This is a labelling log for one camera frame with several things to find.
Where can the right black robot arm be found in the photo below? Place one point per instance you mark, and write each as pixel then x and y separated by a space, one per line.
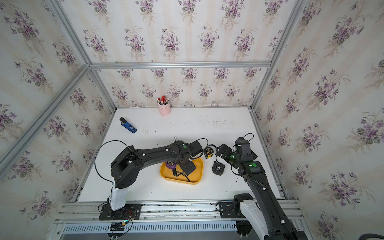
pixel 260 210

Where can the red pens in cup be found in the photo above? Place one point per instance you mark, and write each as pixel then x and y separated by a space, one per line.
pixel 163 100

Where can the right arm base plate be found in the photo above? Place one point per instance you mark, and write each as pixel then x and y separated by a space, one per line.
pixel 226 210

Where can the blue black stapler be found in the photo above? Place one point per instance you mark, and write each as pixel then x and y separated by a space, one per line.
pixel 127 125

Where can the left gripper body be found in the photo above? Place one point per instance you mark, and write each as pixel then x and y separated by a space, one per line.
pixel 188 167

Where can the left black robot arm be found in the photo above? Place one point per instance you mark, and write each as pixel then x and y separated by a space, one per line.
pixel 125 168

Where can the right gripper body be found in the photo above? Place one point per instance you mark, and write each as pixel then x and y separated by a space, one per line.
pixel 228 155

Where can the pink pen holder cup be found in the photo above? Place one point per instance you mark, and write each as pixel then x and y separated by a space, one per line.
pixel 164 109

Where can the small circuit board with wires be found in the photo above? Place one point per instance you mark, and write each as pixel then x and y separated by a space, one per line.
pixel 119 229

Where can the small yellow black tape measure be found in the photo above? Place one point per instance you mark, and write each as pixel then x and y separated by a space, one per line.
pixel 209 151

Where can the purple tape measure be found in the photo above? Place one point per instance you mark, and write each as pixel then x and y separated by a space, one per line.
pixel 171 165

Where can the large black tape measure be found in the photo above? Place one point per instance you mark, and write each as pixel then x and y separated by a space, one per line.
pixel 218 168

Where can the yellow storage tray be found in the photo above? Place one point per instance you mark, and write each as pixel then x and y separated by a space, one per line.
pixel 179 176

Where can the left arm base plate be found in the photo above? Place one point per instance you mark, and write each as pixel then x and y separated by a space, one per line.
pixel 129 211

